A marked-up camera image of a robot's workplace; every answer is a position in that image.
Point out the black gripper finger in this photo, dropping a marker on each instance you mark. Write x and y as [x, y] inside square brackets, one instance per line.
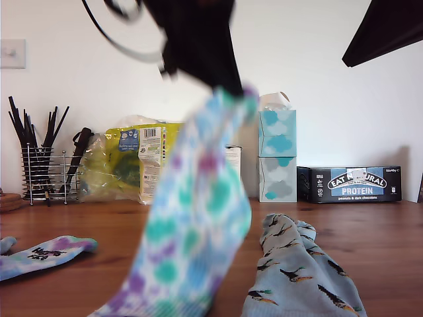
[390, 29]
[221, 46]
[201, 66]

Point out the pastel tie-dye sock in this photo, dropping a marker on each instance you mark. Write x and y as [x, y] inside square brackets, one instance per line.
[198, 198]
[49, 261]

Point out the light blue toucan sock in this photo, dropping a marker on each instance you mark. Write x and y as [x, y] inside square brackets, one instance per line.
[281, 264]
[343, 284]

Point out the white carton with black top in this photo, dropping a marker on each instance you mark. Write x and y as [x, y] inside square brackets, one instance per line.
[235, 158]

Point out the white tissue paper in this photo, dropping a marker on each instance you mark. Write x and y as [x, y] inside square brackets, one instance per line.
[277, 99]

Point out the blue cloud tissue box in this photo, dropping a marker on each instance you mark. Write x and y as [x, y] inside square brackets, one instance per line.
[277, 135]

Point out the yellow paper towel pack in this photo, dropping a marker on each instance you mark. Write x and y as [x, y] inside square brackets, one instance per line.
[132, 165]

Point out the grey cloud tissue box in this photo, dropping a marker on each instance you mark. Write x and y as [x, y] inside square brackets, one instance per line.
[277, 180]

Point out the thin black stick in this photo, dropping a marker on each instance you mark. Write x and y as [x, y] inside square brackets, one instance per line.
[53, 125]
[28, 128]
[18, 128]
[21, 120]
[57, 126]

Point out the black protein bar box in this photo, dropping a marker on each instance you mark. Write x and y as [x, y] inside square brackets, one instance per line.
[357, 186]

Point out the dark frame edge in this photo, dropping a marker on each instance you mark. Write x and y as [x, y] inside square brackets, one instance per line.
[420, 190]

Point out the white wall light switch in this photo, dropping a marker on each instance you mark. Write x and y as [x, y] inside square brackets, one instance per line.
[13, 54]

